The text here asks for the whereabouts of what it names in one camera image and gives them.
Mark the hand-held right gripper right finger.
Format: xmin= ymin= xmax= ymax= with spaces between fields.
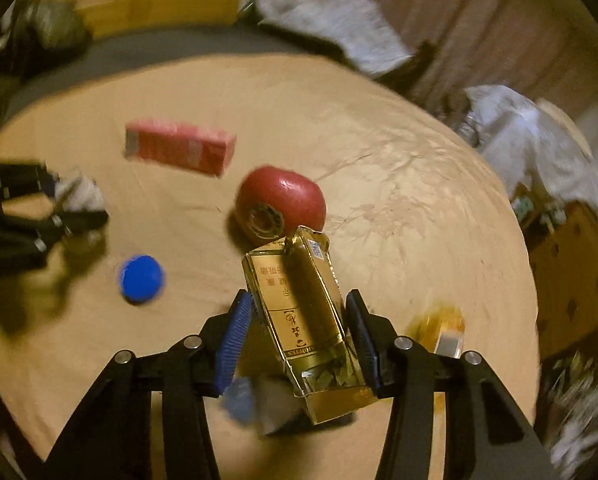
xmin=345 ymin=289 xmax=562 ymax=480

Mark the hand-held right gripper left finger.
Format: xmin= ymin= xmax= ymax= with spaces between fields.
xmin=39 ymin=289 xmax=256 ymax=480

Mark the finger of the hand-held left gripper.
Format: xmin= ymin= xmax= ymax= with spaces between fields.
xmin=1 ymin=210 xmax=110 ymax=257
xmin=0 ymin=160 xmax=62 ymax=201

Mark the white tissue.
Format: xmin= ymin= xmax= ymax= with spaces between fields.
xmin=54 ymin=174 xmax=107 ymax=213

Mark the gold carton box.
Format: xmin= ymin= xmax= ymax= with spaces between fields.
xmin=241 ymin=226 xmax=380 ymax=426

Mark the blue and white object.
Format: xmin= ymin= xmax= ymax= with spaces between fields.
xmin=221 ymin=374 xmax=312 ymax=436

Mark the yellow plastic wrapper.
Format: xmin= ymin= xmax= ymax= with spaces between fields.
xmin=404 ymin=302 xmax=467 ymax=361

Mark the blue bottle cap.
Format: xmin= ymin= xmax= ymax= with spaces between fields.
xmin=119 ymin=255 xmax=166 ymax=305

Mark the red cardboard box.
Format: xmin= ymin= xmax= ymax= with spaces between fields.
xmin=124 ymin=119 xmax=238 ymax=177

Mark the dark green bag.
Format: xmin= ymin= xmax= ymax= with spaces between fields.
xmin=1 ymin=0 xmax=92 ymax=61

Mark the wooden dresser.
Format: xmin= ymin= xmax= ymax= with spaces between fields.
xmin=526 ymin=201 xmax=598 ymax=361

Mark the white plastic sheet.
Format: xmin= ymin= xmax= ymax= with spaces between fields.
xmin=251 ymin=0 xmax=414 ymax=73
xmin=459 ymin=84 xmax=598 ymax=216

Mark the brown curtain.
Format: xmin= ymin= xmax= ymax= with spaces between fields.
xmin=364 ymin=0 xmax=598 ymax=111

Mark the white cable tangle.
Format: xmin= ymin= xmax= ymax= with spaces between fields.
xmin=539 ymin=350 xmax=598 ymax=476

